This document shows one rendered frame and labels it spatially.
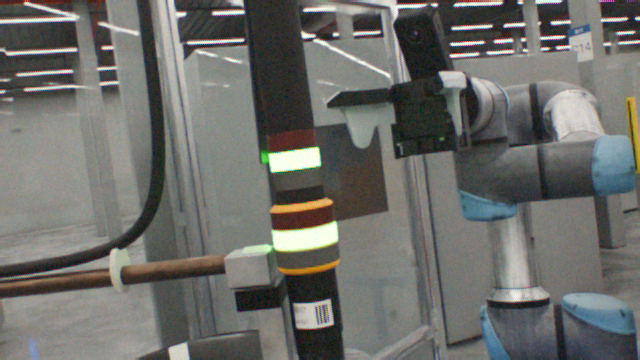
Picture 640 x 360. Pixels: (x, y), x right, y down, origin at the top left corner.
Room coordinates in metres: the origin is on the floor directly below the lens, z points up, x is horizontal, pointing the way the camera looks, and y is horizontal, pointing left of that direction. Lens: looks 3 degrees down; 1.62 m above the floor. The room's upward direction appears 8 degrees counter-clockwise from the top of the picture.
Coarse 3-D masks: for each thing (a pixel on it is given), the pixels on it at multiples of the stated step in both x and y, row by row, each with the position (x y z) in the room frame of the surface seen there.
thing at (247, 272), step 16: (240, 256) 0.38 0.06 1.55; (256, 256) 0.38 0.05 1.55; (272, 256) 0.39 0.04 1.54; (240, 272) 0.38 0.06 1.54; (256, 272) 0.38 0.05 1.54; (272, 272) 0.39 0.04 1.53; (240, 288) 0.38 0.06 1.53; (256, 288) 0.38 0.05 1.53; (272, 288) 0.37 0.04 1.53; (240, 304) 0.38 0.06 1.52; (256, 304) 0.38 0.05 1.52; (272, 304) 0.37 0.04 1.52; (288, 304) 0.40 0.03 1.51; (272, 320) 0.38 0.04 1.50; (288, 320) 0.39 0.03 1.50; (272, 336) 0.38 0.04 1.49; (288, 336) 0.39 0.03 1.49; (272, 352) 0.38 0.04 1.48; (288, 352) 0.38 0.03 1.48; (352, 352) 0.41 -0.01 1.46
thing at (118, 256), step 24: (144, 0) 0.40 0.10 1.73; (144, 24) 0.40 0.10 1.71; (144, 48) 0.40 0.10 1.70; (144, 216) 0.40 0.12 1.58; (120, 240) 0.40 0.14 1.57; (24, 264) 0.41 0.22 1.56; (48, 264) 0.41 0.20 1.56; (72, 264) 0.41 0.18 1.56; (120, 264) 0.40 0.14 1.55; (120, 288) 0.40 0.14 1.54
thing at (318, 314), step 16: (320, 272) 0.38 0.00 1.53; (288, 288) 0.38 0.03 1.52; (304, 288) 0.37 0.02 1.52; (320, 288) 0.38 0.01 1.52; (336, 288) 0.39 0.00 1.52; (304, 304) 0.38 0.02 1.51; (320, 304) 0.37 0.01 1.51; (336, 304) 0.38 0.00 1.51; (304, 320) 0.38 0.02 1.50; (320, 320) 0.37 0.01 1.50; (336, 320) 0.38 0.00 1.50; (304, 336) 0.38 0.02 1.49; (320, 336) 0.37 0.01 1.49; (336, 336) 0.38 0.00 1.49; (304, 352) 0.38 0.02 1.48; (320, 352) 0.38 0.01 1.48; (336, 352) 0.38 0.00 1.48
